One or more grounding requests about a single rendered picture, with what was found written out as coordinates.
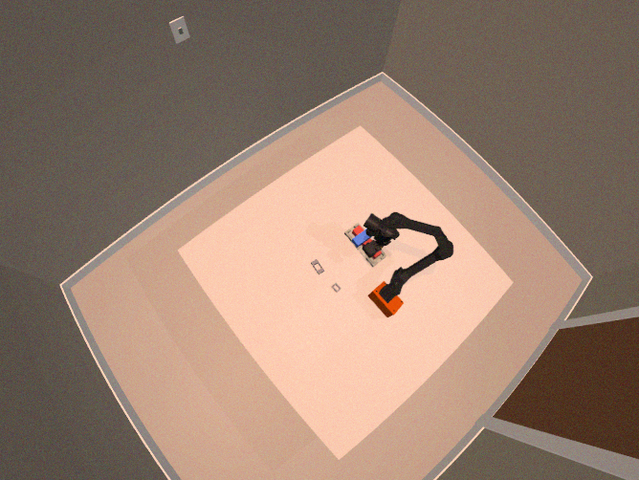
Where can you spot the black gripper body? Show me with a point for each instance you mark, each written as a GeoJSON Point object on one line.
{"type": "Point", "coordinates": [370, 249]}

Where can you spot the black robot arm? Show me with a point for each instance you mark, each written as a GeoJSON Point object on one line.
{"type": "Point", "coordinates": [386, 228]}

